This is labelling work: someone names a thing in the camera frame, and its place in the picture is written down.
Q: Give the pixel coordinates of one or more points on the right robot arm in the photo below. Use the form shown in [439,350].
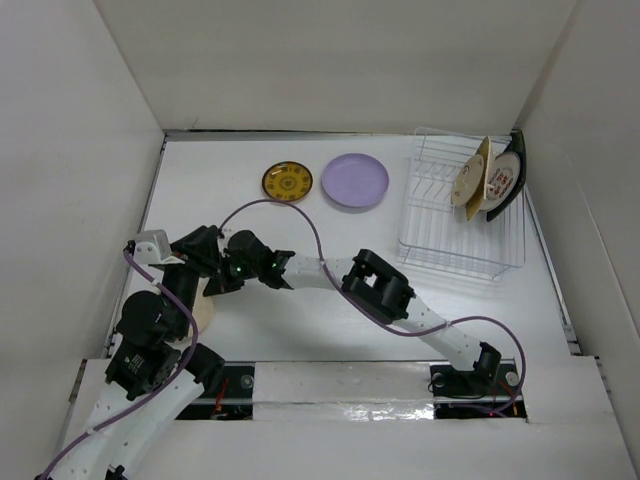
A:
[369,283]

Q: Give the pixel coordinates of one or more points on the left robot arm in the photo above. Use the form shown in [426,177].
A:
[159,367]

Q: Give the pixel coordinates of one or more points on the white wire dish rack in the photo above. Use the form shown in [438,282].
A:
[434,233]

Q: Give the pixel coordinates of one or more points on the bamboo weave pattern tray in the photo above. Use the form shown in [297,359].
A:
[474,205]

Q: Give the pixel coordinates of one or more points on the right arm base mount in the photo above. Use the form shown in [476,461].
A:
[456,395]

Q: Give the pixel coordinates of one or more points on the white plate red characters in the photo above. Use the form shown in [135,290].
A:
[502,178]

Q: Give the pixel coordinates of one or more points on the yellow brown patterned plate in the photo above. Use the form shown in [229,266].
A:
[287,181]

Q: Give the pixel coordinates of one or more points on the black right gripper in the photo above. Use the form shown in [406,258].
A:
[222,282]

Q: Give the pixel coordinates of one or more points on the black floral square plate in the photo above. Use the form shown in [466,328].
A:
[517,144]

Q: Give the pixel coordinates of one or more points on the cream plate with ink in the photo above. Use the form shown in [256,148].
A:
[203,309]

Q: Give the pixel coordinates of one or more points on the cream plate with motifs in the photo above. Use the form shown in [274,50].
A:
[468,180]

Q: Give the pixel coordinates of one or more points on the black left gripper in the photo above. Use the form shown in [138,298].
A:
[199,249]

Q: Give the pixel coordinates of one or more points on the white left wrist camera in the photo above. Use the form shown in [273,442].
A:
[152,248]

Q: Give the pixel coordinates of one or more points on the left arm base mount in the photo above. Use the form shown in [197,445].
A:
[232,400]

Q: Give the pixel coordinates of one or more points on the purple round plate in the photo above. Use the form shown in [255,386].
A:
[355,180]

